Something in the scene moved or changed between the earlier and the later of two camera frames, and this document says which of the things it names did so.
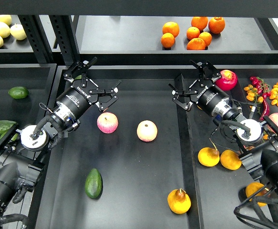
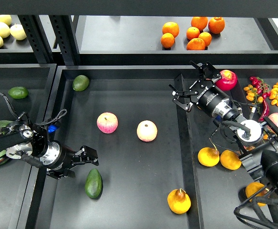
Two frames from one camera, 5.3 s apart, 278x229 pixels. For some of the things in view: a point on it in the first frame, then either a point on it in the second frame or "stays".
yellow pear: [179, 202] stays
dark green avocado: [94, 183] stays
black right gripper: [204, 93] stays
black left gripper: [77, 98] -> [56, 157]
